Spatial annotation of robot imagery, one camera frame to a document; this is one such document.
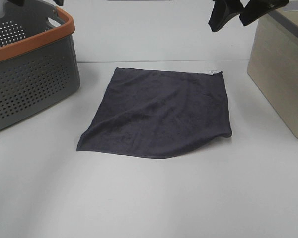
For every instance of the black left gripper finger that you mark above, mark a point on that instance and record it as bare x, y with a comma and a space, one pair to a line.
59, 2
18, 2

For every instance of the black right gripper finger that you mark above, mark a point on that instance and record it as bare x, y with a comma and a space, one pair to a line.
258, 8
223, 11

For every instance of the dark grey towel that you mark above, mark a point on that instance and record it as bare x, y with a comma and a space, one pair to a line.
158, 114

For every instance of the beige bin grey rim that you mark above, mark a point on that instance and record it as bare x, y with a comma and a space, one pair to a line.
273, 64

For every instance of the grey perforated basket orange rim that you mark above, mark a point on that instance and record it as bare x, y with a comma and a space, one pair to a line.
38, 66

